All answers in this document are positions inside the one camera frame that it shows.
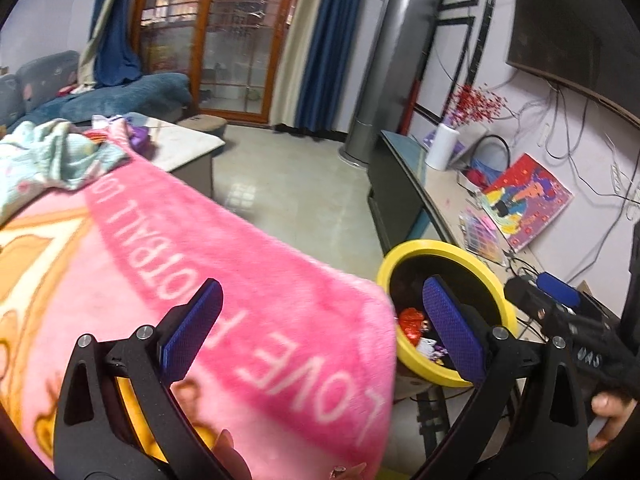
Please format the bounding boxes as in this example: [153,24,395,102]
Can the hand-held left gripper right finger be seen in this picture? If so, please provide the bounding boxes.
[414,274,589,480]

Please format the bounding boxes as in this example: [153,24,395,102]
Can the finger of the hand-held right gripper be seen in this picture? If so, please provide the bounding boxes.
[536,271,618,322]
[503,277,563,332]

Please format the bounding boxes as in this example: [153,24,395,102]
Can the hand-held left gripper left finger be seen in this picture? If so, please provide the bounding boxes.
[52,278,252,480]

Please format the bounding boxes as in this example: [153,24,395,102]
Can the purple snack wrapper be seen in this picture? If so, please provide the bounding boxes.
[416,336,449,367]

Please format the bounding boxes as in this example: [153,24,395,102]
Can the red orange crinkled wrapper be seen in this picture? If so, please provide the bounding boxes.
[398,308,429,347]

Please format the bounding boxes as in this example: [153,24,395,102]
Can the yellow rimmed black bin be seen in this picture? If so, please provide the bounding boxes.
[375,241,518,389]

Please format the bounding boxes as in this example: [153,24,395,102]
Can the person's right hand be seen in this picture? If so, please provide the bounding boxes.
[589,392,637,454]

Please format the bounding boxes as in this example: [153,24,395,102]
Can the person's left hand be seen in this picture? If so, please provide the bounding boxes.
[214,429,252,480]

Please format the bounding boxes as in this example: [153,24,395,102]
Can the colourful bead tray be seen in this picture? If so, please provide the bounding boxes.
[459,207,507,267]

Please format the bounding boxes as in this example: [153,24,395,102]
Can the colourful figure painting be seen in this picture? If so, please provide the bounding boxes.
[481,153,574,254]

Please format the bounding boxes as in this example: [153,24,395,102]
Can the pink bear printed blanket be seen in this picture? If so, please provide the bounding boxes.
[0,120,402,480]

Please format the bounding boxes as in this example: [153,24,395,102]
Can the dark television cabinet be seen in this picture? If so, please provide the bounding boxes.
[366,129,622,461]

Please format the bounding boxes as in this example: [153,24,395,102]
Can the white ribbed vase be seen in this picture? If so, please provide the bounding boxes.
[424,123,460,172]

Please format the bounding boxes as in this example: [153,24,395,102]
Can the white top coffee table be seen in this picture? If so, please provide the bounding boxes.
[144,114,227,202]

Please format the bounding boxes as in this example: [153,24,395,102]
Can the red berry branches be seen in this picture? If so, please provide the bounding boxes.
[446,84,507,127]

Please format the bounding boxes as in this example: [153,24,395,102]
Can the purple bag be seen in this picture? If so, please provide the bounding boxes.
[126,124,152,152]

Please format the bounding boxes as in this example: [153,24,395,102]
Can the light green cartoon quilt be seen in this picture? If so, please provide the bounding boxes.
[0,118,132,212]

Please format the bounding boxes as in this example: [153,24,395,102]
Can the blue patterned sofa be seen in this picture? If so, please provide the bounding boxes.
[0,50,194,134]

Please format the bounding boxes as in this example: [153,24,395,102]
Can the grey tower air conditioner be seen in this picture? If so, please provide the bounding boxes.
[338,0,452,167]

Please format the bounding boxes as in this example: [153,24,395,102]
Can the wooden glass sliding door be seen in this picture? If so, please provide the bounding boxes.
[129,0,297,124]

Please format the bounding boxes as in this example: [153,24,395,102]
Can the blue and beige curtain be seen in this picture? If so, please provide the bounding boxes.
[74,0,144,87]
[269,0,382,137]

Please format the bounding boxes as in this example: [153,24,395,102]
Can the black cable loop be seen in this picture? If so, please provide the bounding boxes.
[462,135,512,187]

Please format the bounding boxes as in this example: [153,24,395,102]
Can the bundle of wall cables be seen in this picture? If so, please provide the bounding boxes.
[514,74,640,222]

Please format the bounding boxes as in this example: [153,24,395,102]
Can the wall television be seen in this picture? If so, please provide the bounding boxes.
[504,0,640,129]

